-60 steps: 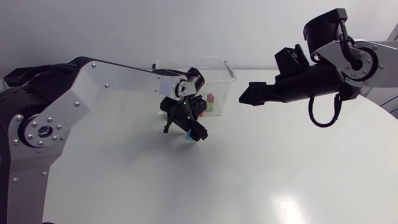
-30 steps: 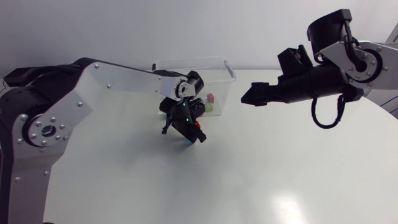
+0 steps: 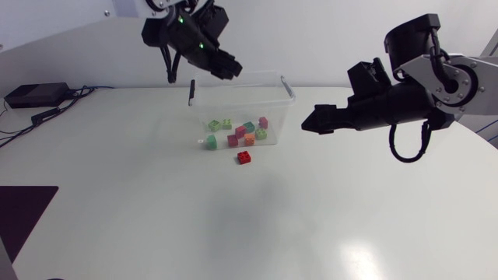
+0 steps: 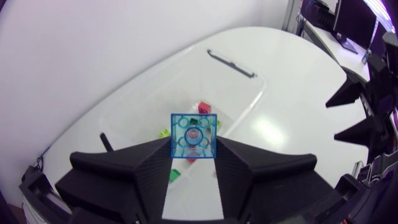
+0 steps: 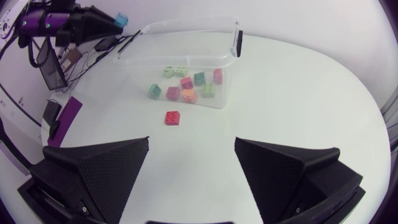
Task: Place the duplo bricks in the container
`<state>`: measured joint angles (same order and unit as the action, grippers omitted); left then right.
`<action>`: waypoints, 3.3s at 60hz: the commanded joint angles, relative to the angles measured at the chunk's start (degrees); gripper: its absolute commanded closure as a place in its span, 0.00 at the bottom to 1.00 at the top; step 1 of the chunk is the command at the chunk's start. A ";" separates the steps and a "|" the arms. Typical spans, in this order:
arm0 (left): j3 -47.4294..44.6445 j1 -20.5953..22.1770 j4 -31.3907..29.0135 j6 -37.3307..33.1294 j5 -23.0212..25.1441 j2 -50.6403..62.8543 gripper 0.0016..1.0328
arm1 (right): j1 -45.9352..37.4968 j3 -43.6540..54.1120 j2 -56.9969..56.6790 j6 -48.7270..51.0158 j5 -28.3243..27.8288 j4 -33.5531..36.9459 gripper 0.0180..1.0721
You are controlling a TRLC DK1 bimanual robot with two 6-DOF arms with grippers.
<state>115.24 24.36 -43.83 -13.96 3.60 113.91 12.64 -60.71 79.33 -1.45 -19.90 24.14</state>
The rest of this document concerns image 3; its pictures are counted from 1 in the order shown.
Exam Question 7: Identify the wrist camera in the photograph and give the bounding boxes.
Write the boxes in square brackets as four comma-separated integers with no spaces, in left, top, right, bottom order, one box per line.
[346,57,393,103]
[195,4,230,44]

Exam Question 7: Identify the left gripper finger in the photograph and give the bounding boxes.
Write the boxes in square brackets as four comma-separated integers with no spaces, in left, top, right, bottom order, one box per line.
[216,49,239,67]
[210,61,244,81]

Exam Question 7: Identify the dark mat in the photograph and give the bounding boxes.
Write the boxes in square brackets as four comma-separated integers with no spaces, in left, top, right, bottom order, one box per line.
[0,185,60,264]

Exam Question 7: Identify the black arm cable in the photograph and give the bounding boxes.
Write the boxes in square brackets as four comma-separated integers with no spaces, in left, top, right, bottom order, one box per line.
[388,120,433,164]
[160,43,182,85]

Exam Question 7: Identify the clear plastic container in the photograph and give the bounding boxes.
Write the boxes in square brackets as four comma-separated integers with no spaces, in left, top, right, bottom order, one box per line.
[188,69,296,151]

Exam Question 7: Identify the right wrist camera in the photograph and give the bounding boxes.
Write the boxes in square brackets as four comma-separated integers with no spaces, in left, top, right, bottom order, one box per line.
[346,57,393,103]

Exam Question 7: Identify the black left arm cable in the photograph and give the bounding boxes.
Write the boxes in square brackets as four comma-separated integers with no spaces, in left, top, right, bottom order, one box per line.
[160,43,182,85]

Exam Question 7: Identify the blue cable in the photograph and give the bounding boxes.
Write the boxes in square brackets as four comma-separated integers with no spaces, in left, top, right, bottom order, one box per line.
[69,85,115,93]
[475,118,498,135]

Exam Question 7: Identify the black power brick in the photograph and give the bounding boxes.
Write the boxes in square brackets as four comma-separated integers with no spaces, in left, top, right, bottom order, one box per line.
[3,82,73,110]

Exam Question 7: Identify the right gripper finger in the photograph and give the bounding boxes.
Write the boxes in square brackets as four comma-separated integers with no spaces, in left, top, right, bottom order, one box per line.
[314,103,351,116]
[300,111,353,135]

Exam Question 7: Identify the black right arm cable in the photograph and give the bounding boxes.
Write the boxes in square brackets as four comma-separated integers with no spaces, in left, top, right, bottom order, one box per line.
[388,120,433,164]

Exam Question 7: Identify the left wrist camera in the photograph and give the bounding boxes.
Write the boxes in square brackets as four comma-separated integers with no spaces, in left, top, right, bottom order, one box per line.
[195,4,230,44]

